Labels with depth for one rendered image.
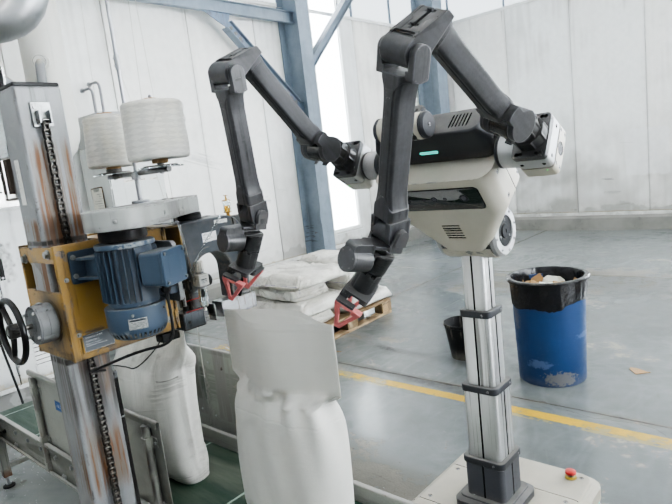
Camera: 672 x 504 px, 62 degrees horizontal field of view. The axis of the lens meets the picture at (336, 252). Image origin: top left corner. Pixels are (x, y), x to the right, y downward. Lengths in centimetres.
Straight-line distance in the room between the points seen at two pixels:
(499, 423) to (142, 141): 138
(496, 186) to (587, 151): 792
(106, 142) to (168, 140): 29
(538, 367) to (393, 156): 265
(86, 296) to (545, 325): 261
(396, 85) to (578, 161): 849
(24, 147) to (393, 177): 97
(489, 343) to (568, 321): 170
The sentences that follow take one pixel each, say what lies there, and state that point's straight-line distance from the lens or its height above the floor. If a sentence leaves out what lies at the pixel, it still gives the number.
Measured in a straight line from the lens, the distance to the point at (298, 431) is 161.
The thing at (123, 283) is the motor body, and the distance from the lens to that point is 150.
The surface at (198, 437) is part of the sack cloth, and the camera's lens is 227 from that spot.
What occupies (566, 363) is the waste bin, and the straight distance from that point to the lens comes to 364.
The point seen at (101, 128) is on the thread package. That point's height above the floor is 164.
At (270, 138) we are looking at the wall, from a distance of 751.
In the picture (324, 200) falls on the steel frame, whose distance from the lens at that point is 759.
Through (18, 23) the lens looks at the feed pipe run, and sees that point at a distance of 418.
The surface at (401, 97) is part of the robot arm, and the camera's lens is 111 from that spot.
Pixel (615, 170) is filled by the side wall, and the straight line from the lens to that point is 938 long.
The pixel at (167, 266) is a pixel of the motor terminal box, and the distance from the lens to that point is 144.
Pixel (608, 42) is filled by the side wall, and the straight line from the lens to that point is 945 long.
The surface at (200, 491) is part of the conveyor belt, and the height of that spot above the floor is 38.
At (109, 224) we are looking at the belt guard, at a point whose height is 138.
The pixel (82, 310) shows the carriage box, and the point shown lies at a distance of 165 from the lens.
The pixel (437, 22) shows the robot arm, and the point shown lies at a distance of 111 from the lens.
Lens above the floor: 147
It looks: 9 degrees down
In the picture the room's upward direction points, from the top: 7 degrees counter-clockwise
